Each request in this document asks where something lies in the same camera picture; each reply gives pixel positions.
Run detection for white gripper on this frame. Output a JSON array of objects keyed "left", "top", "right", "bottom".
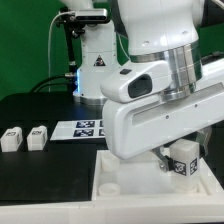
[{"left": 101, "top": 59, "right": 224, "bottom": 172}]

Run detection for white square tabletop tray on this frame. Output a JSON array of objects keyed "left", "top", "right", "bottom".
[{"left": 92, "top": 150, "right": 217, "bottom": 200}]

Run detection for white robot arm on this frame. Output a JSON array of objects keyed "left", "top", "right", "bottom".
[{"left": 100, "top": 0, "right": 224, "bottom": 159}]

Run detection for white U-shaped fence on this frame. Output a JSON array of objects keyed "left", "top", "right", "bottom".
[{"left": 0, "top": 149, "right": 224, "bottom": 224}]

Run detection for white sheet with markers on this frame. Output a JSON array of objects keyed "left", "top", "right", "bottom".
[{"left": 51, "top": 119, "right": 105, "bottom": 140}]

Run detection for grey mounted camera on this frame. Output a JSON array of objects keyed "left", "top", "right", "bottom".
[{"left": 75, "top": 8, "right": 108, "bottom": 23}]

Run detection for black cables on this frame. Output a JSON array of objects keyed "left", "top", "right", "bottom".
[{"left": 29, "top": 73, "right": 80, "bottom": 94}]

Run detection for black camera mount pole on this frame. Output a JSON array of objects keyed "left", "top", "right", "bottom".
[{"left": 56, "top": 14, "right": 85, "bottom": 74}]

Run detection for white thin cable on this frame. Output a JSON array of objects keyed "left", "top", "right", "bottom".
[{"left": 47, "top": 11, "right": 76, "bottom": 93}]

